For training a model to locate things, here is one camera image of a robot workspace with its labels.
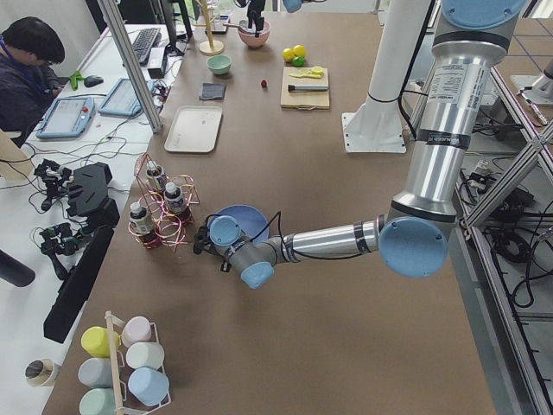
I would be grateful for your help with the blue plate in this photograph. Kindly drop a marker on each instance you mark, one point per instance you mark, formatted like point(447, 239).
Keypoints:
point(252, 221)

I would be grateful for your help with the silver robot arm near bottles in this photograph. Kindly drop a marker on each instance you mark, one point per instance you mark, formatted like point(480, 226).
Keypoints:
point(412, 238)

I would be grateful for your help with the pink bowl with ice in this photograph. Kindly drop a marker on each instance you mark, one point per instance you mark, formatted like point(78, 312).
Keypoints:
point(252, 38)

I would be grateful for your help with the metal ice scoop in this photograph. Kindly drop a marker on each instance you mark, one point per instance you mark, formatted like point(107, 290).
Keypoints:
point(235, 26)

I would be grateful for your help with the yellow lemon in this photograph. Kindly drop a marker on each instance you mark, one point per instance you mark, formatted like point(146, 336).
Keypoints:
point(299, 51)
point(288, 55)

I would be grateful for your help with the dark drink bottle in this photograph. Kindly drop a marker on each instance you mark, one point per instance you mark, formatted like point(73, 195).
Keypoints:
point(174, 199)
point(141, 224)
point(156, 176)

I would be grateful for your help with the wooden mug tree stand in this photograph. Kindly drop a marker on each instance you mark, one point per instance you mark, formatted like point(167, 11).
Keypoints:
point(210, 47)

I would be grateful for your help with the green lime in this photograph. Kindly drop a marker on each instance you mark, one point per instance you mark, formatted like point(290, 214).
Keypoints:
point(298, 61)

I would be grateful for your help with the green bowl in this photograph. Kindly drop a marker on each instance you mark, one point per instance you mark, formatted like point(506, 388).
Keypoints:
point(219, 64)

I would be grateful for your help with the yellow peeler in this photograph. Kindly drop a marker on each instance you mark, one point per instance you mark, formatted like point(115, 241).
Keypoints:
point(308, 72)

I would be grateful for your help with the grey folded cloth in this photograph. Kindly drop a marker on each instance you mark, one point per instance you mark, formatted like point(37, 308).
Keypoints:
point(212, 91)

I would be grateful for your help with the wooden cutting board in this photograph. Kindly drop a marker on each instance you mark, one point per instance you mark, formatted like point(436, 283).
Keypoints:
point(313, 100)

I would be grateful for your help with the pink cup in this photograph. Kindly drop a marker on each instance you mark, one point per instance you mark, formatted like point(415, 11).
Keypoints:
point(137, 329)

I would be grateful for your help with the beige tray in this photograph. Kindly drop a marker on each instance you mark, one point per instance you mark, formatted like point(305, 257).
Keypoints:
point(194, 129)

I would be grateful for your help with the white cup rack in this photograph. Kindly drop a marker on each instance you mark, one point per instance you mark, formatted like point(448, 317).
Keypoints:
point(125, 401)

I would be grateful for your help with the black keyboard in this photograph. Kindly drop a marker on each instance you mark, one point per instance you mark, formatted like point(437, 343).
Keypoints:
point(145, 41)

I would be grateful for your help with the white cup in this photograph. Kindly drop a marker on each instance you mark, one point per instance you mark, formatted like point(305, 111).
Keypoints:
point(145, 354)

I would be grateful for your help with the yellow cup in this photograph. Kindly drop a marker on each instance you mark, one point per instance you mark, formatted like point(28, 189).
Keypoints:
point(95, 342)

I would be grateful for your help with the blue cup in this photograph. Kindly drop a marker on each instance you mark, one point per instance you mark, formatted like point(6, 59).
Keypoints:
point(149, 386)

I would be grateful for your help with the white pillar with base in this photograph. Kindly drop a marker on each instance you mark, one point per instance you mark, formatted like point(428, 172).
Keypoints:
point(376, 126)

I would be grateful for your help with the blue teach pendant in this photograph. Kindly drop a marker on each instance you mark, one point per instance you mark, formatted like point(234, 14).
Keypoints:
point(67, 118)
point(121, 101)

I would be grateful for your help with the grey cup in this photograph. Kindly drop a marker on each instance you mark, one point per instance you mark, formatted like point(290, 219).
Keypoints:
point(96, 373)

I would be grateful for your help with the mint green cup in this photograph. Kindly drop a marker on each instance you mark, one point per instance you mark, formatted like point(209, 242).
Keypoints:
point(97, 401)

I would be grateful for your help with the tape roll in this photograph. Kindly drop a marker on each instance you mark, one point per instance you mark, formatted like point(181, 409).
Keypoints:
point(41, 372)

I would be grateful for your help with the seated person dark hair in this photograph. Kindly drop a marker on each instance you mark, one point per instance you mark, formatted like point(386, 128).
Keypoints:
point(29, 48)

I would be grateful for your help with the copper wire bottle rack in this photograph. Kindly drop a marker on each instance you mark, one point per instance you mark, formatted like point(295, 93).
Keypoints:
point(171, 230)

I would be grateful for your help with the black handled knife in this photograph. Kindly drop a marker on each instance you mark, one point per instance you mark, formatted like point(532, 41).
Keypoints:
point(307, 88)

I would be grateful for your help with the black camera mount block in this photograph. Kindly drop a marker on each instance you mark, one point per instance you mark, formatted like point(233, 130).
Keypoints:
point(88, 197)

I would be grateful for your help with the aluminium frame post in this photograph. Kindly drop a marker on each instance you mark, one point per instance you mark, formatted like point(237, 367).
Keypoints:
point(120, 36)

